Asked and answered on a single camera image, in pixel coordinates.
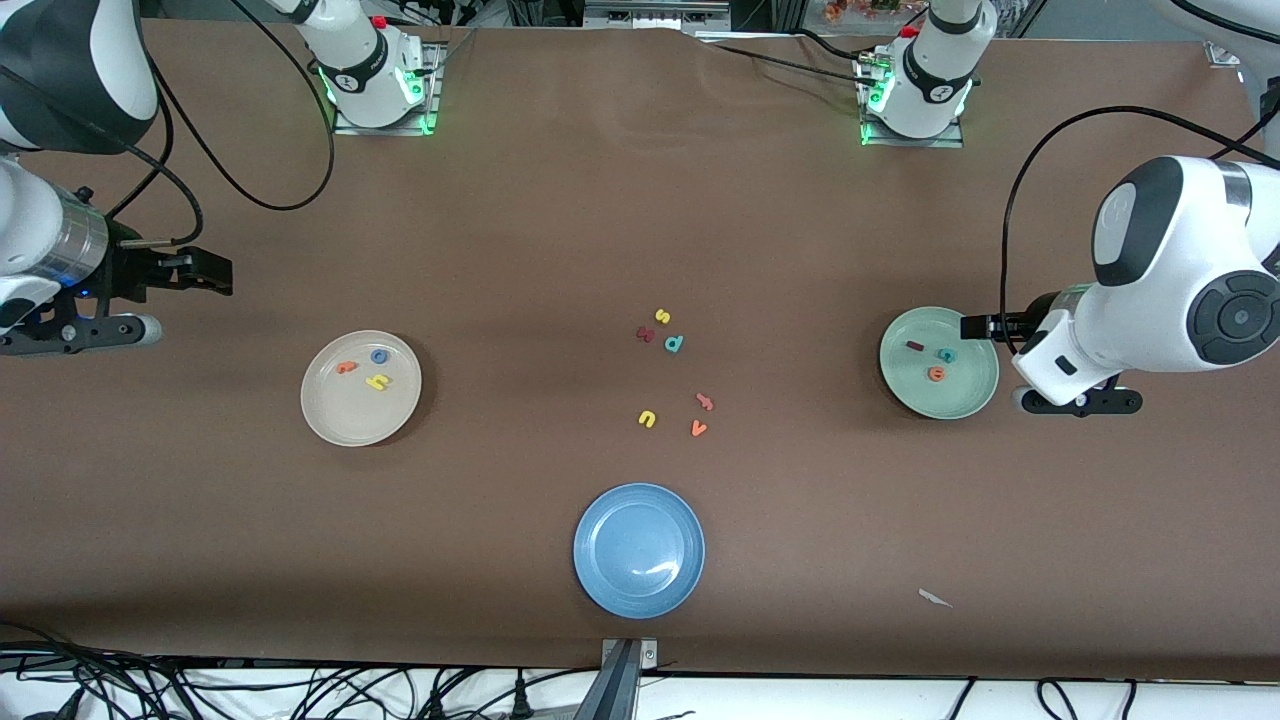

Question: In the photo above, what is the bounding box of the metal camera stand bracket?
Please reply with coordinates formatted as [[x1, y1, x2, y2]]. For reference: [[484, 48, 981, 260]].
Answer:
[[600, 638, 659, 720]]

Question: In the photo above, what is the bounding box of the black table cable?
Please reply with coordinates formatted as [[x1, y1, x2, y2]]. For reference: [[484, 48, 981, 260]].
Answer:
[[700, 30, 886, 91]]

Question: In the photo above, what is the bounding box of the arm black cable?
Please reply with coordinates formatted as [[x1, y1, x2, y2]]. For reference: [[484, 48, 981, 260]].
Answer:
[[0, 0, 337, 247], [1001, 105, 1280, 353]]

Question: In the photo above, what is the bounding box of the blue plate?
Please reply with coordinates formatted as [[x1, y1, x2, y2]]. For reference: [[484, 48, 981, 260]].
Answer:
[[573, 483, 706, 620]]

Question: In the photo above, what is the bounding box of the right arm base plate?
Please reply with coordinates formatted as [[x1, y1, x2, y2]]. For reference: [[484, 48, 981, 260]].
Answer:
[[333, 45, 442, 137]]

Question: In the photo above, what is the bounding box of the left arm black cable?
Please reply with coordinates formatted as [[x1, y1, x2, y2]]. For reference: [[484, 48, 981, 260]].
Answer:
[[1001, 105, 1280, 353]]

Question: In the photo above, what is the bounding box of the black cable tangle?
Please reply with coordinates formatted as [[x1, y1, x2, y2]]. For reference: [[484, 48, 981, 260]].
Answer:
[[0, 620, 601, 720]]

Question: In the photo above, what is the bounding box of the grey metal box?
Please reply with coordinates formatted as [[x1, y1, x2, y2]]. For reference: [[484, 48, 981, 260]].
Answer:
[[585, 0, 731, 31]]

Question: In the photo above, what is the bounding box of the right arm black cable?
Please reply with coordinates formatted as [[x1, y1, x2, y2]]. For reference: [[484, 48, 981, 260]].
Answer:
[[0, 0, 337, 247]]

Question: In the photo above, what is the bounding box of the beige brown plate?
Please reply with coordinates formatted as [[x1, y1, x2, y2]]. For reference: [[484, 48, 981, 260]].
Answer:
[[300, 330, 423, 448]]

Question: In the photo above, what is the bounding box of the green plate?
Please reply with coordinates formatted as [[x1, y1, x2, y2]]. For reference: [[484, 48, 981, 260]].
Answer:
[[879, 306, 1001, 421]]

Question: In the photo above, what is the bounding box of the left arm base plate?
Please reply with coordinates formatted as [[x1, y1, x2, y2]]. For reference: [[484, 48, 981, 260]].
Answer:
[[862, 60, 966, 149]]

